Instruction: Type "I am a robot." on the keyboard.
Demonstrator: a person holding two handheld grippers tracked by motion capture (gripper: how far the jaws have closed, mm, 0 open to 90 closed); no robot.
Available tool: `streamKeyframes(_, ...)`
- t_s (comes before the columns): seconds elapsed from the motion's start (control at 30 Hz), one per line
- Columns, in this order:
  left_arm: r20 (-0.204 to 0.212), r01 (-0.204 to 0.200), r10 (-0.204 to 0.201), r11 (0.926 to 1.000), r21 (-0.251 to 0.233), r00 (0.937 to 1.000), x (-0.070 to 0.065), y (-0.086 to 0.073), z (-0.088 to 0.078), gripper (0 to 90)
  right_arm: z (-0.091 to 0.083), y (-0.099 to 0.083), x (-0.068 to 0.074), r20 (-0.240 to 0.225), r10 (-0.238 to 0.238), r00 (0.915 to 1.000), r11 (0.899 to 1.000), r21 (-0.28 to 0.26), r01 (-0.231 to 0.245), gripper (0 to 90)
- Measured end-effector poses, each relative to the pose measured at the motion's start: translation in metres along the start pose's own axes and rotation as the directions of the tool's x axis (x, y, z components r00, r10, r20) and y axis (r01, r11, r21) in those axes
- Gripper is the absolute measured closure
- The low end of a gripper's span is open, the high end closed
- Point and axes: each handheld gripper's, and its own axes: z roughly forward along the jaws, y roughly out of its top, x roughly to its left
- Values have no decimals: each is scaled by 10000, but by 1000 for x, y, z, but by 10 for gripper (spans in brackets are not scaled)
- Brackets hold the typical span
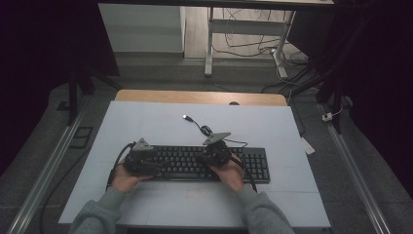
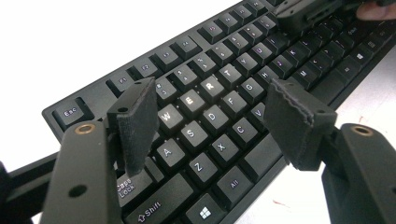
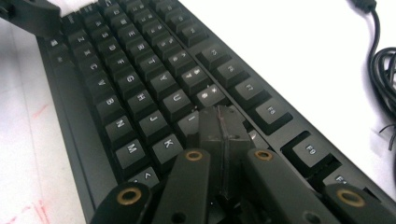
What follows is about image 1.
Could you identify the small white box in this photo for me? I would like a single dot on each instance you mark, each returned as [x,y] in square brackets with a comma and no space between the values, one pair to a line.
[327,117]

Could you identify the white paper tag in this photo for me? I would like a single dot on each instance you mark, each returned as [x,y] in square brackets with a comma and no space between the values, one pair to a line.
[307,146]

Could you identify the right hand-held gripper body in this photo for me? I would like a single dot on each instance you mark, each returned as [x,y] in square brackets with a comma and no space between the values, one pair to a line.
[216,138]

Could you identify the white table mat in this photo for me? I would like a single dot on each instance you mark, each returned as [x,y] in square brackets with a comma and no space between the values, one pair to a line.
[146,123]

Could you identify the black stand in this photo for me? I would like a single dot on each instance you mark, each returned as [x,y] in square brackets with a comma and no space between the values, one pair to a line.
[336,97]
[73,97]

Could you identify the black keyboard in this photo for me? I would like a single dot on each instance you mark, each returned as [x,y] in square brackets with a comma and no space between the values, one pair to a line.
[185,162]

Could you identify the person's left hand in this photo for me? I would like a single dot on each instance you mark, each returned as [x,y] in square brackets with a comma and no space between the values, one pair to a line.
[125,182]

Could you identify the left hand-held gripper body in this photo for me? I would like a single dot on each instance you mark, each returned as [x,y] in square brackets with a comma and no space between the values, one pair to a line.
[142,146]

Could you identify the aluminium rail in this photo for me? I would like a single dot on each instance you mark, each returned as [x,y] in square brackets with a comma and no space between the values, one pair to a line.
[45,175]
[354,175]

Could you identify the white-legged desk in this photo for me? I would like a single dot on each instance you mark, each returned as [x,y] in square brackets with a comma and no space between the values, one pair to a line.
[246,26]

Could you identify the white cabinet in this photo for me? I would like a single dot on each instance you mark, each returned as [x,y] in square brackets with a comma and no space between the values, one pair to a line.
[139,29]

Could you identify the dark curtain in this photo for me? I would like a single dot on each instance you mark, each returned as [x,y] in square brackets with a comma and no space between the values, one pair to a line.
[380,65]
[39,48]

